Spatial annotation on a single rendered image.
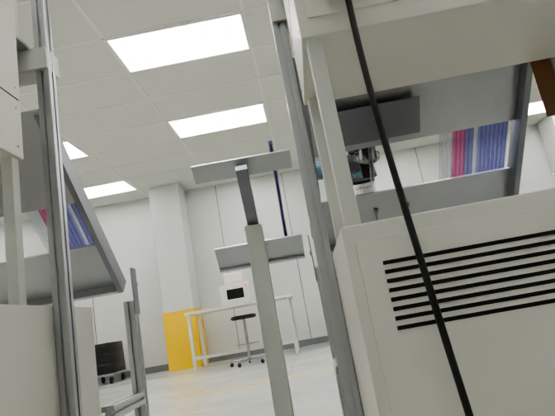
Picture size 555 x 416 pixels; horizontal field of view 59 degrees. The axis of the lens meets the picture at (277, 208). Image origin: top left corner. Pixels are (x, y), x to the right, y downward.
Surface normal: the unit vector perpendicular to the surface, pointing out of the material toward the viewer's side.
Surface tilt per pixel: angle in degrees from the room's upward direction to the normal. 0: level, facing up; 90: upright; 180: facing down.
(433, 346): 90
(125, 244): 90
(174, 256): 90
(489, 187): 136
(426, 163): 90
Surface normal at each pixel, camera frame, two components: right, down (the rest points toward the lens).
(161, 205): -0.07, -0.21
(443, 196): 0.07, 0.54
